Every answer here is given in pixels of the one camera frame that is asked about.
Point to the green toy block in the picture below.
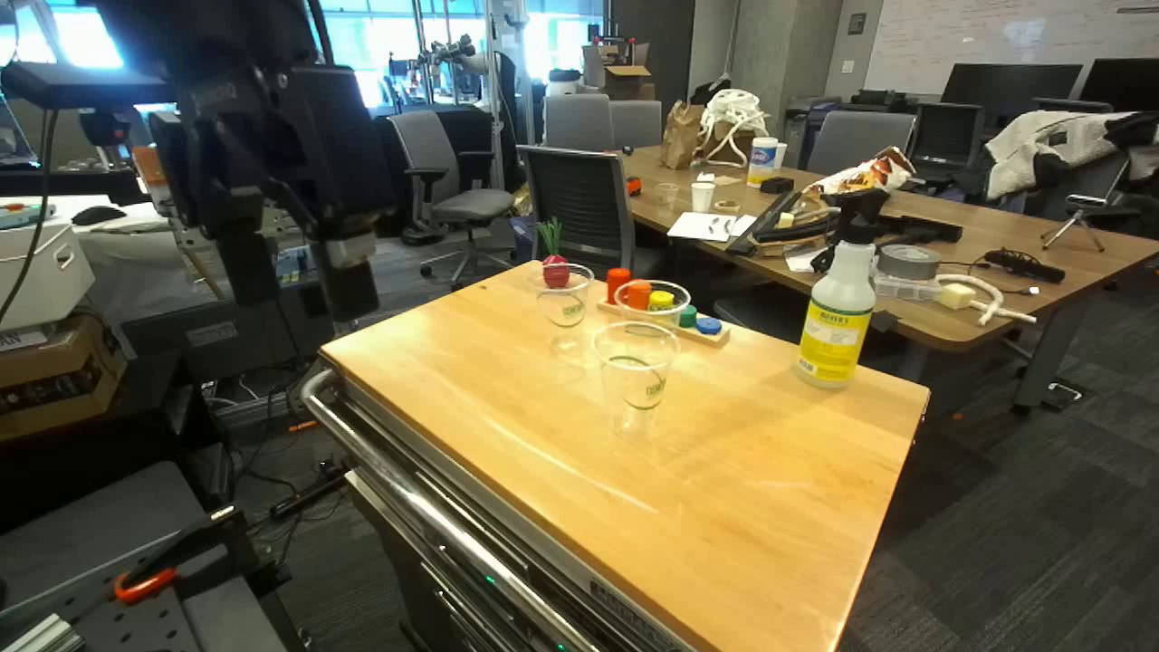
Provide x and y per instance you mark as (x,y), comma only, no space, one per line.
(687,315)

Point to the white paper cup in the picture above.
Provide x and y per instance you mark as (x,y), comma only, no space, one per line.
(705,194)

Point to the black remote control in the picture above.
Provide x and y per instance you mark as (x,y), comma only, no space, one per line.
(1024,264)

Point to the yellow toy block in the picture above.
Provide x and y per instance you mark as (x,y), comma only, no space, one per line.
(659,299)

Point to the white paper sheet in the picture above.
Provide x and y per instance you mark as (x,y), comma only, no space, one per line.
(710,224)

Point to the white yellow spray bottle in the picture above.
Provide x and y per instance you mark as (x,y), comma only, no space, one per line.
(841,301)

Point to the cardboard box left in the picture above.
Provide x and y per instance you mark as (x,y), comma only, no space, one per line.
(71,376)

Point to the white cloth on chair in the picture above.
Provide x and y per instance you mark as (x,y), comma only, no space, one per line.
(1065,138)

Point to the white printer box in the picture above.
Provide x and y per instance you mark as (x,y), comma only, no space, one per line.
(45,271)

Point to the white toy tray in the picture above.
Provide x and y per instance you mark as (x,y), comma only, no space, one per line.
(672,322)

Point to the grey office chair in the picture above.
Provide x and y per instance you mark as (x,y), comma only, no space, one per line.
(582,205)
(442,195)
(847,138)

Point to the black monitor right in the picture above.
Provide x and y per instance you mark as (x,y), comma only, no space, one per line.
(1007,89)

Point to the long wooden office table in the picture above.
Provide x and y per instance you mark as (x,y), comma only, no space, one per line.
(937,334)

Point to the white cylindrical container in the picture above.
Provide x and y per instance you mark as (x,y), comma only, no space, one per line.
(765,157)

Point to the grey office chair far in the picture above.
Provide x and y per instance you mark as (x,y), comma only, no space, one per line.
(847,138)

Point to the clear plastic cup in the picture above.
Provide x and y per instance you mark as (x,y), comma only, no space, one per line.
(567,305)
(634,364)

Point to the grey office chair near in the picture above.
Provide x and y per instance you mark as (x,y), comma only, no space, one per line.
(582,205)

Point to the orange handled clamp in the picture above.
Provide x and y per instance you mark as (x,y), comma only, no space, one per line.
(185,560)

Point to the snack bag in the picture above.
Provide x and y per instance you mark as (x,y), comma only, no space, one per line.
(882,172)

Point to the steel tool cart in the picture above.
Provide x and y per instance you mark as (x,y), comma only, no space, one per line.
(733,516)

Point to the orange toy cup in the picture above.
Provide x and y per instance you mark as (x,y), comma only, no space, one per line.
(634,292)

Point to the blue toy block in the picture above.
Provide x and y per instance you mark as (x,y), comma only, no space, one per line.
(709,322)

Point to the red apple toy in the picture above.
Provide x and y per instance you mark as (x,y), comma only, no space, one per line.
(556,268)

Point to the brown paper bag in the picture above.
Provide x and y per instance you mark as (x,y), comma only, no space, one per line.
(682,136)

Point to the red toy block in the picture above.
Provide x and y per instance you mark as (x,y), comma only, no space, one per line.
(613,281)

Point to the grey office chair left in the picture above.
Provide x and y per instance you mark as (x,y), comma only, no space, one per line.
(442,195)

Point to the clear glass bowl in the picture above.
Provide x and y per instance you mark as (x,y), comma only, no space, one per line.
(672,287)

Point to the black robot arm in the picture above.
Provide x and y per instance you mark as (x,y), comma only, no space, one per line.
(264,116)

